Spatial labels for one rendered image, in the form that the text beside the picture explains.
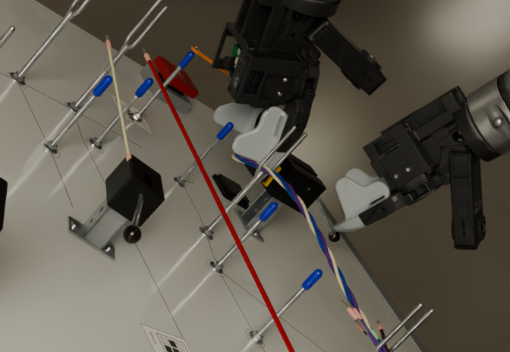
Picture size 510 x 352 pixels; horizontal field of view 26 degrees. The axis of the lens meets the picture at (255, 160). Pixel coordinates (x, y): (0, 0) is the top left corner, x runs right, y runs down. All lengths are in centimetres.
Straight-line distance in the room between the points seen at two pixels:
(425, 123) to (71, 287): 52
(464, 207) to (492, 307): 145
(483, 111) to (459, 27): 244
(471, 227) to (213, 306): 35
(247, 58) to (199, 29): 248
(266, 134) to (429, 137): 19
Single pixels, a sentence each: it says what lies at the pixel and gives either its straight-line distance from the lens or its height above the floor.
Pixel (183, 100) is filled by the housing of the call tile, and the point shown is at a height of 107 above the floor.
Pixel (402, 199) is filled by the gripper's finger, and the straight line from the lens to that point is 119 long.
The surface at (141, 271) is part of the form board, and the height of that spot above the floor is 123.
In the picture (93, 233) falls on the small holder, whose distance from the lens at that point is 88.
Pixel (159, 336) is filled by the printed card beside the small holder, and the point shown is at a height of 124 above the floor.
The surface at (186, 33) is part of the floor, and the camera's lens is 351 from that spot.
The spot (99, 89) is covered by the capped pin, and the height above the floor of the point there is 132.
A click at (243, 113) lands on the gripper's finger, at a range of 115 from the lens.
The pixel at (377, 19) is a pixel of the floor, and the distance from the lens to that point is 360.
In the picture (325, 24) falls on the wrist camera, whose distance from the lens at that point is 107.
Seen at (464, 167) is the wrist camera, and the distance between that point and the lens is 119.
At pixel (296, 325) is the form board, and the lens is 108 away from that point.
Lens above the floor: 187
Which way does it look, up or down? 39 degrees down
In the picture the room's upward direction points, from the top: straight up
